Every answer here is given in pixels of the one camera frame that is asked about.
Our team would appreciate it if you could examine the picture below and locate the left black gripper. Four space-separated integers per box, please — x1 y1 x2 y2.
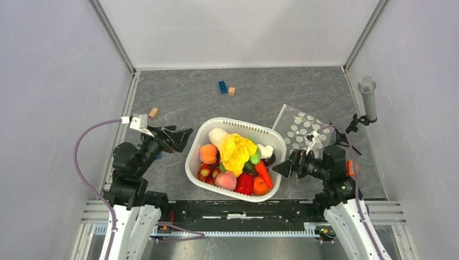
135 124 193 175

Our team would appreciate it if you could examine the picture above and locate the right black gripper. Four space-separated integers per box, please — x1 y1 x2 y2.
271 148 329 180

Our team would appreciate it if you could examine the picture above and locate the white toy mushroom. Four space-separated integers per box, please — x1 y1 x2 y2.
257 144 274 159

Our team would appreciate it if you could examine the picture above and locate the green toy vegetable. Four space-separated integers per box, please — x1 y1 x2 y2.
249 148 261 165

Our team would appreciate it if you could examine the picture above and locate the white plastic basket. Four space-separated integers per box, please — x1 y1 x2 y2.
185 117 287 203

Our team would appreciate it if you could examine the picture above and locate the clear polka dot zip bag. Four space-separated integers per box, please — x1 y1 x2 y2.
272 104 326 155

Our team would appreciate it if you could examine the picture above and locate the pink toy peach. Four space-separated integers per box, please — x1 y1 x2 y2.
215 171 237 191

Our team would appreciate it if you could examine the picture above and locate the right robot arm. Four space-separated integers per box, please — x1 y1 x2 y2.
272 145 391 259

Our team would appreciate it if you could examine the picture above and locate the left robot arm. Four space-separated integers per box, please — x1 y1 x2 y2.
100 126 193 259

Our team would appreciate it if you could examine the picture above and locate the dark brown toy fruit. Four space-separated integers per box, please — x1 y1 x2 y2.
262 153 276 167

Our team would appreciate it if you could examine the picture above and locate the orange toy carrot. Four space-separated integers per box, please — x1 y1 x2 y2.
254 160 273 188

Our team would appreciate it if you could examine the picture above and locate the orange toy peach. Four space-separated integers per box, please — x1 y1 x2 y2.
199 144 218 165

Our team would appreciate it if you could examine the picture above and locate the orange toy tomato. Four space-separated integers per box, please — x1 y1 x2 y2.
253 177 271 196

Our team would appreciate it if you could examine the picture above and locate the wooden cube left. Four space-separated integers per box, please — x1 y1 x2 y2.
148 107 159 120

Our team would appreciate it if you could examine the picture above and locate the wooden cube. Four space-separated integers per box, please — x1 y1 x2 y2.
228 87 236 96
148 107 159 120

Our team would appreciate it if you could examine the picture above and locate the red toy pepper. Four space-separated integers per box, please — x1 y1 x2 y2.
234 173 254 196

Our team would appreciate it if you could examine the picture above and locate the yellow toy cabbage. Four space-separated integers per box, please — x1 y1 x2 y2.
208 128 257 177

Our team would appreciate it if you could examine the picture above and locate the orange round toy slice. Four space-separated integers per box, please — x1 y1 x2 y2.
345 160 359 177

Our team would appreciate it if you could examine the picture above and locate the blue lego brick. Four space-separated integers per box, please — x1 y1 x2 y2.
218 81 228 94

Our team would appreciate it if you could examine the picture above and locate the wooden cube centre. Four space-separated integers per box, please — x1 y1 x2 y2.
228 87 236 96

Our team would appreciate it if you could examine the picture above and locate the grey microphone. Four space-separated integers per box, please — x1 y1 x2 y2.
357 76 377 123

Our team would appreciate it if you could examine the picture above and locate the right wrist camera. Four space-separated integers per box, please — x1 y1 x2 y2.
306 131 322 153

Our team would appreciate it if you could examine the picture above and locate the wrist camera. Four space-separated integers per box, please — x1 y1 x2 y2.
129 114 148 133
306 131 322 153

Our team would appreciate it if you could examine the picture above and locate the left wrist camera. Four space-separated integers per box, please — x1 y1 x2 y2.
129 114 148 133

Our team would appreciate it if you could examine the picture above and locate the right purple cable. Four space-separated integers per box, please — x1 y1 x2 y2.
317 123 386 260

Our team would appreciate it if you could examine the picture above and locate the purple cable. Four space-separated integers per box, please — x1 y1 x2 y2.
317 123 386 260
73 119 123 260

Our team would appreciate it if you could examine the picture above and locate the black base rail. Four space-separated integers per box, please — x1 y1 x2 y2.
161 200 326 232

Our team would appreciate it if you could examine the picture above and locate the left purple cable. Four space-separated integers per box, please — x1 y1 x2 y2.
73 119 123 260

